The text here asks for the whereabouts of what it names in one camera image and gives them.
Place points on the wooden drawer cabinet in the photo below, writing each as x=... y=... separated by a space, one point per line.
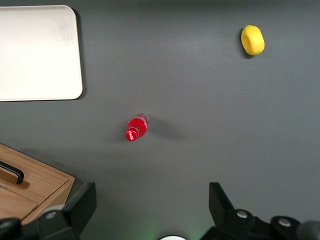
x=65 y=190

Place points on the yellow toy lemon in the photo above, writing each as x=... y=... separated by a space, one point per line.
x=253 y=41

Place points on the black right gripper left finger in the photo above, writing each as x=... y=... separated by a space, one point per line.
x=75 y=215

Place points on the beige rectangular tray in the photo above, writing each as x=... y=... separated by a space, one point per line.
x=37 y=52

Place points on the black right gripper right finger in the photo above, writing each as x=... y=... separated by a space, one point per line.
x=225 y=220

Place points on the red cola bottle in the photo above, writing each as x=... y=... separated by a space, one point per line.
x=138 y=127

